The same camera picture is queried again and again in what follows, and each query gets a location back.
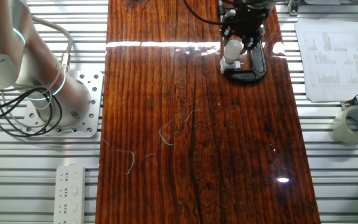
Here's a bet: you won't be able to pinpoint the white light bulb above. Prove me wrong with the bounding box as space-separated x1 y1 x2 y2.
223 39 244 63

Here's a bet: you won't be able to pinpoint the white power strip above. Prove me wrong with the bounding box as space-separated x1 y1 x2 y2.
53 164 86 224

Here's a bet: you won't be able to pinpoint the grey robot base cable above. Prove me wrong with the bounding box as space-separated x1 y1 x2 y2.
31 15 74 72

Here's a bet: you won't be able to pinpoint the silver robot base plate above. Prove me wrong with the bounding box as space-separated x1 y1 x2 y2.
22 70 104 138

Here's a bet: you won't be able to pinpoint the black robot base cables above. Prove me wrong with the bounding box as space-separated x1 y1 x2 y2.
0 87 63 138

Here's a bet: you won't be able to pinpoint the white bulb socket adapter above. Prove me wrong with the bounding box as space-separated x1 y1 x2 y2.
219 58 242 75

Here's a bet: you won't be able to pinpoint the clear tape roll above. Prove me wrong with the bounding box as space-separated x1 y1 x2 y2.
331 105 358 146

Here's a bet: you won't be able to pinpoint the black C-clamp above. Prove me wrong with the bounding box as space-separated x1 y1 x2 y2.
218 0 267 83

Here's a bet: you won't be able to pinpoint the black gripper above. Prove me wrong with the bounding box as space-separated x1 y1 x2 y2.
221 1 269 51

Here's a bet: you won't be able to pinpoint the brown wooden board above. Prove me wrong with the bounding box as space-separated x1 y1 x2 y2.
94 0 322 224

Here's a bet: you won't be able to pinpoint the printed paper sheets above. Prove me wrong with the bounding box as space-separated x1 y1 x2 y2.
294 18 358 103

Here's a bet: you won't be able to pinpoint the silver corner bracket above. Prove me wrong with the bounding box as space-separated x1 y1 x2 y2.
288 0 300 17

